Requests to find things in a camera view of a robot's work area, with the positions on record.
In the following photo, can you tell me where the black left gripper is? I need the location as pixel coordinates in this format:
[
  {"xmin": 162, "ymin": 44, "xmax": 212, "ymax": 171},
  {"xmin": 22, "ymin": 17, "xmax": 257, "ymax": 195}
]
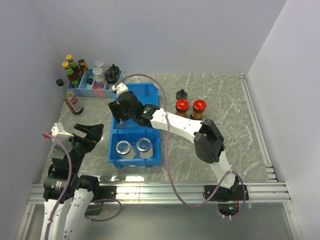
[{"xmin": 65, "ymin": 123, "xmax": 103, "ymax": 173}]

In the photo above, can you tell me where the black knob-lid glass jar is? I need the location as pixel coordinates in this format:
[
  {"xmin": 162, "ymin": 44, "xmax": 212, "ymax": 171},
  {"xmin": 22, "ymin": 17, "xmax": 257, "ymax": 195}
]
[{"xmin": 116, "ymin": 120, "xmax": 129, "ymax": 129}]

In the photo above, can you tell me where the small silver-lid glass jar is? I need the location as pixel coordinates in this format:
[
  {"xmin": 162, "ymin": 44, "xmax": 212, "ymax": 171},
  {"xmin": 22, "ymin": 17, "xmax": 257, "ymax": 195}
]
[{"xmin": 116, "ymin": 140, "xmax": 136, "ymax": 160}]

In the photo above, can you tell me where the large silver-lid glass jar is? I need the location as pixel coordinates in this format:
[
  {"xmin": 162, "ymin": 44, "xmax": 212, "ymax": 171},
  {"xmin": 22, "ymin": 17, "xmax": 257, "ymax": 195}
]
[{"xmin": 136, "ymin": 137, "xmax": 153, "ymax": 159}]

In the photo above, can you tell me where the red-lid sauce jar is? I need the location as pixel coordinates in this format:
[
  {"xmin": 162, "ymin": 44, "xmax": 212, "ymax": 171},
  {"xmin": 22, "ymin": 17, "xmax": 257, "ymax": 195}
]
[
  {"xmin": 175, "ymin": 98, "xmax": 189, "ymax": 118},
  {"xmin": 190, "ymin": 99, "xmax": 207, "ymax": 121}
]

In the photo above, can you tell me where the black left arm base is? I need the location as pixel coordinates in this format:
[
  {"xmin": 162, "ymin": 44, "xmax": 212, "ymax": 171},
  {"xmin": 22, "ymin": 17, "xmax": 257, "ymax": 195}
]
[{"xmin": 84, "ymin": 185, "xmax": 117, "ymax": 216}]

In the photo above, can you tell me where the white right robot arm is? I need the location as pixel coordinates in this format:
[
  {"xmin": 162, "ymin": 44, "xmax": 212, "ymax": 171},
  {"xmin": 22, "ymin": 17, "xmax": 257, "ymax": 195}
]
[{"xmin": 108, "ymin": 91, "xmax": 239, "ymax": 200}]

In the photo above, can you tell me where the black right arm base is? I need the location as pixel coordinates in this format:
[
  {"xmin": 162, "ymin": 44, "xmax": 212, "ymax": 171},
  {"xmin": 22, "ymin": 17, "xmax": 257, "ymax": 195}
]
[{"xmin": 203, "ymin": 184, "xmax": 250, "ymax": 221}]

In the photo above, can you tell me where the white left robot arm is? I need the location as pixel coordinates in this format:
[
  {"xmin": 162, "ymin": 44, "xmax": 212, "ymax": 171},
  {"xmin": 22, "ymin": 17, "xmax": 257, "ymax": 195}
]
[{"xmin": 40, "ymin": 122, "xmax": 104, "ymax": 240}]

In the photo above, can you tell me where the black knob jar front tray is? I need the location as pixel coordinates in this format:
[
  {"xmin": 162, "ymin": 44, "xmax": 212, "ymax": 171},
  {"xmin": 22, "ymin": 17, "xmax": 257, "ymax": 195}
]
[{"xmin": 105, "ymin": 72, "xmax": 118, "ymax": 91}]

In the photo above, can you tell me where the black knob jar tray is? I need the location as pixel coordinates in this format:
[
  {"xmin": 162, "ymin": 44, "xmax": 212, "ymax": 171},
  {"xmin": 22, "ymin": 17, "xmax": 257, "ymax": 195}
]
[
  {"xmin": 105, "ymin": 72, "xmax": 118, "ymax": 91},
  {"xmin": 108, "ymin": 63, "xmax": 120, "ymax": 76}
]

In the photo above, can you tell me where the pastel compartment organizer tray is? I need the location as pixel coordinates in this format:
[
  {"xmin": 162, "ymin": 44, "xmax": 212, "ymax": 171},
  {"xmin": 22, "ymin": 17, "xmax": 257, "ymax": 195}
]
[{"xmin": 67, "ymin": 68, "xmax": 115, "ymax": 98}]

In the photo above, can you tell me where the silver-lid jar front tray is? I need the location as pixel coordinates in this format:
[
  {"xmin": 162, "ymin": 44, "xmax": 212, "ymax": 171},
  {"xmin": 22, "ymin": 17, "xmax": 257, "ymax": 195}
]
[{"xmin": 92, "ymin": 67, "xmax": 106, "ymax": 88}]

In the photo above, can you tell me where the silver-lid jar tray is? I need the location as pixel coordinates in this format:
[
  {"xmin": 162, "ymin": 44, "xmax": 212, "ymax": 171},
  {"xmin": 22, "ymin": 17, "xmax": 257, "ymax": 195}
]
[
  {"xmin": 94, "ymin": 60, "xmax": 108, "ymax": 75},
  {"xmin": 92, "ymin": 67, "xmax": 106, "ymax": 88}
]

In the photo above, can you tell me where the small black item in tray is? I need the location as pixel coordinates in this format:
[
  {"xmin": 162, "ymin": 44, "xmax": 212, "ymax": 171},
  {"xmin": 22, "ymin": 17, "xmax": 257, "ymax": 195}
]
[{"xmin": 86, "ymin": 77, "xmax": 93, "ymax": 85}]

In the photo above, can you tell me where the black knob jar back tray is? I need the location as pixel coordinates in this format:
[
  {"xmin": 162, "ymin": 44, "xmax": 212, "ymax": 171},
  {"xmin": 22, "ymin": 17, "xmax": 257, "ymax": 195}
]
[{"xmin": 108, "ymin": 63, "xmax": 120, "ymax": 76}]

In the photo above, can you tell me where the blue three-compartment plastic bin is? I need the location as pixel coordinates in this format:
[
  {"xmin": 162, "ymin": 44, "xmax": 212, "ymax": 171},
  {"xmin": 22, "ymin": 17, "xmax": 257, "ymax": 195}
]
[{"xmin": 107, "ymin": 83, "xmax": 162, "ymax": 169}]

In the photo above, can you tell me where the silver-lid jar back tray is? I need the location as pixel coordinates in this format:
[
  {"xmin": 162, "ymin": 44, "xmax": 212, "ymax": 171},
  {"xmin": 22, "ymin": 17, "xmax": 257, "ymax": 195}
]
[{"xmin": 94, "ymin": 60, "xmax": 108, "ymax": 75}]

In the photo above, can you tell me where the clear bottle red label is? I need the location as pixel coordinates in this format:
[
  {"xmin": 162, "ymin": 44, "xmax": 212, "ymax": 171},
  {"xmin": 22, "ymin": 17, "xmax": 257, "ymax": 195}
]
[{"xmin": 56, "ymin": 79, "xmax": 83, "ymax": 115}]

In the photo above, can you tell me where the green-neck sauce bottle front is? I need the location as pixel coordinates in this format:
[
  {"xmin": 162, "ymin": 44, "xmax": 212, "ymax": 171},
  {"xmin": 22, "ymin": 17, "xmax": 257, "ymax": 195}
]
[{"xmin": 62, "ymin": 61, "xmax": 80, "ymax": 88}]

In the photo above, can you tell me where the green-neck sauce bottle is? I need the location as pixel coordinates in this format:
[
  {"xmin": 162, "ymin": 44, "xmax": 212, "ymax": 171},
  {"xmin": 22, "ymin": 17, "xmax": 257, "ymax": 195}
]
[
  {"xmin": 62, "ymin": 61, "xmax": 80, "ymax": 88},
  {"xmin": 65, "ymin": 54, "xmax": 83, "ymax": 79}
]

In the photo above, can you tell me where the green-neck sauce bottle back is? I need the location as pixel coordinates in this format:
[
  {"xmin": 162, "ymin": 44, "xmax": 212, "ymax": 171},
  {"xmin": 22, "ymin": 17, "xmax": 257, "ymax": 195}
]
[{"xmin": 65, "ymin": 54, "xmax": 83, "ymax": 79}]

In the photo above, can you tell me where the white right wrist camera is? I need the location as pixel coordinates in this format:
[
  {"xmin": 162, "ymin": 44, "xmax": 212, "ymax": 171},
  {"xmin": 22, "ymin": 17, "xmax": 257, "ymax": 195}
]
[{"xmin": 111, "ymin": 83, "xmax": 128, "ymax": 95}]

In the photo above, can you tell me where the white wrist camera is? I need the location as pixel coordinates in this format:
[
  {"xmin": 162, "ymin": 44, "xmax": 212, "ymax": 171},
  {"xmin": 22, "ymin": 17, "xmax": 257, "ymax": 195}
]
[
  {"xmin": 111, "ymin": 83, "xmax": 128, "ymax": 95},
  {"xmin": 47, "ymin": 122, "xmax": 74, "ymax": 141}
]

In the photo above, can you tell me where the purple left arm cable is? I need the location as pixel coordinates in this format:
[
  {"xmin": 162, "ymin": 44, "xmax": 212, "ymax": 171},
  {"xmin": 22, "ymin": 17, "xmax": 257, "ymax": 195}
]
[{"xmin": 41, "ymin": 133, "xmax": 123, "ymax": 240}]

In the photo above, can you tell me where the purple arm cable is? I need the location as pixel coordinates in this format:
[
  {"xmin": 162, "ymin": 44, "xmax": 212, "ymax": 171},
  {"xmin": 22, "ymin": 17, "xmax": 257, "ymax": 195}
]
[
  {"xmin": 41, "ymin": 133, "xmax": 123, "ymax": 240},
  {"xmin": 112, "ymin": 74, "xmax": 247, "ymax": 218}
]

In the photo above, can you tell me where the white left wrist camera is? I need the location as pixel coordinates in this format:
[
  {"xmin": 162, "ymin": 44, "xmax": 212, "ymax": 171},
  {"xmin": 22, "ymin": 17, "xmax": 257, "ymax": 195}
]
[{"xmin": 47, "ymin": 122, "xmax": 74, "ymax": 141}]

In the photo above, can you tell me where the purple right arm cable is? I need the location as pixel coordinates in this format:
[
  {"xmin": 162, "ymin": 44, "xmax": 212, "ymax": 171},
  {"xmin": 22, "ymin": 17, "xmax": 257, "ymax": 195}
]
[{"xmin": 112, "ymin": 74, "xmax": 247, "ymax": 218}]

